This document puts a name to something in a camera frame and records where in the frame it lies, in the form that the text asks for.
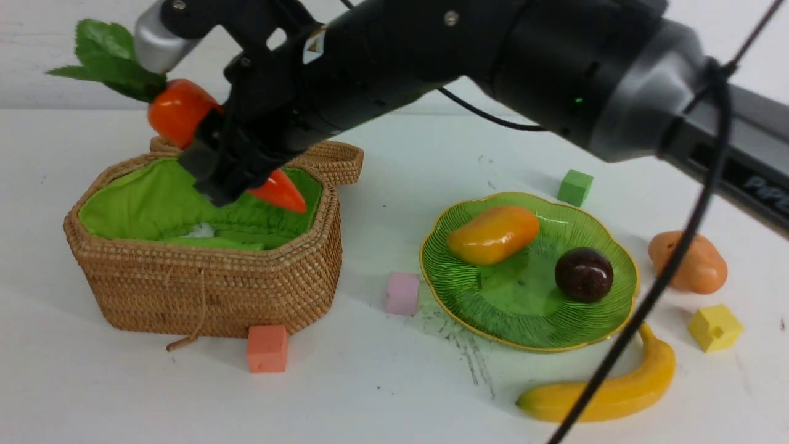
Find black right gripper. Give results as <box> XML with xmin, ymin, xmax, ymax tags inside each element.
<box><xmin>179</xmin><ymin>55</ymin><xmax>346</xmax><ymax>207</ymax></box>

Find orange toy carrot green leaves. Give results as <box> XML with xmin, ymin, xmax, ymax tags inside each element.
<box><xmin>45</xmin><ymin>18</ymin><xmax>306</xmax><ymax>213</ymax></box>

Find orange yellow toy mango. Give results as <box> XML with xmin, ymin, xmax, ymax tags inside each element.
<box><xmin>446</xmin><ymin>205</ymin><xmax>540</xmax><ymax>266</ymax></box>

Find purple toy mangosteen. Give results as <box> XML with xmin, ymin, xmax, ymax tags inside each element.
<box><xmin>554</xmin><ymin>247</ymin><xmax>614</xmax><ymax>303</ymax></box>

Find yellow toy banana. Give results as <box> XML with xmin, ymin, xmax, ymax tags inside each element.
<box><xmin>516</xmin><ymin>324</ymin><xmax>676</xmax><ymax>422</ymax></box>

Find brown toy potato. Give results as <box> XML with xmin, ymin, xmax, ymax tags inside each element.
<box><xmin>648</xmin><ymin>230</ymin><xmax>728</xmax><ymax>294</ymax></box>

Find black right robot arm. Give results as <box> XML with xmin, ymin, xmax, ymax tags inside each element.
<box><xmin>160</xmin><ymin>1</ymin><xmax>787</xmax><ymax>232</ymax></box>

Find woven wicker basket green lining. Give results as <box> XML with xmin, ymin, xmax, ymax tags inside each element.
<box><xmin>63</xmin><ymin>154</ymin><xmax>343</xmax><ymax>338</ymax></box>

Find pink foam cube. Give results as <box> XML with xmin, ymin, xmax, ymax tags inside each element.
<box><xmin>385</xmin><ymin>271</ymin><xmax>420</xmax><ymax>316</ymax></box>

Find orange foam cube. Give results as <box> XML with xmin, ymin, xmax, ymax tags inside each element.
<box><xmin>246</xmin><ymin>325</ymin><xmax>288</xmax><ymax>373</ymax></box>

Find green foam cube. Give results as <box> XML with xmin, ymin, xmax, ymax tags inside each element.
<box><xmin>556</xmin><ymin>169</ymin><xmax>594</xmax><ymax>207</ymax></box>

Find green glass leaf plate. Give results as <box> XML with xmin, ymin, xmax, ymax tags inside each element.
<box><xmin>420</xmin><ymin>192</ymin><xmax>640</xmax><ymax>352</ymax></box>

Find yellow foam cube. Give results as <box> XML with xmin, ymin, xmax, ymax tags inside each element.
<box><xmin>687</xmin><ymin>304</ymin><xmax>744</xmax><ymax>353</ymax></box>

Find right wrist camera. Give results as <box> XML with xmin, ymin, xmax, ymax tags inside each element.
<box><xmin>133</xmin><ymin>1</ymin><xmax>249</xmax><ymax>74</ymax></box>

